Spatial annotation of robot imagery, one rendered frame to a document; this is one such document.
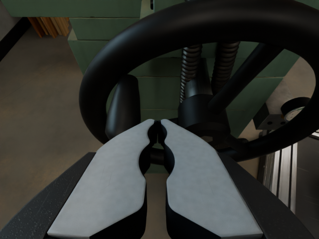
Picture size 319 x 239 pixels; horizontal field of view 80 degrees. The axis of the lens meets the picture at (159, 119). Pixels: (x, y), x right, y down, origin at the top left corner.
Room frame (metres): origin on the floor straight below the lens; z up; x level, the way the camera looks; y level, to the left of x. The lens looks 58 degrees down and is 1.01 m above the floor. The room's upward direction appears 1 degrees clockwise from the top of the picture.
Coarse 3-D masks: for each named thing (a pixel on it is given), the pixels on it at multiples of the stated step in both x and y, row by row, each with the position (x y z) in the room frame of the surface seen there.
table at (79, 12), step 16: (16, 0) 0.30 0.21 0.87; (32, 0) 0.30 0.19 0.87; (48, 0) 0.30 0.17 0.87; (64, 0) 0.30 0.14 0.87; (80, 0) 0.30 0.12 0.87; (96, 0) 0.30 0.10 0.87; (112, 0) 0.30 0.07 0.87; (128, 0) 0.30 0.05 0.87; (144, 0) 0.29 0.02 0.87; (304, 0) 0.30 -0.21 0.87; (16, 16) 0.30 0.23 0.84; (32, 16) 0.30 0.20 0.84; (48, 16) 0.30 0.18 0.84; (64, 16) 0.30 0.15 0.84; (80, 16) 0.30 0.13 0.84; (96, 16) 0.30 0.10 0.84; (112, 16) 0.30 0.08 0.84; (128, 16) 0.30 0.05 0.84; (144, 16) 0.25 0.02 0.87; (208, 48) 0.21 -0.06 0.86; (240, 48) 0.21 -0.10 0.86
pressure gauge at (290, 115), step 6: (288, 102) 0.26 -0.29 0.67; (294, 102) 0.26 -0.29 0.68; (300, 102) 0.25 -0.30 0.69; (306, 102) 0.25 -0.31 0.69; (282, 108) 0.26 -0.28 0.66; (288, 108) 0.25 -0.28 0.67; (294, 108) 0.24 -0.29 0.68; (300, 108) 0.24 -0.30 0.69; (282, 114) 0.27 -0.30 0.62; (288, 114) 0.24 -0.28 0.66; (294, 114) 0.24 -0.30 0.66; (288, 120) 0.24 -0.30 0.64
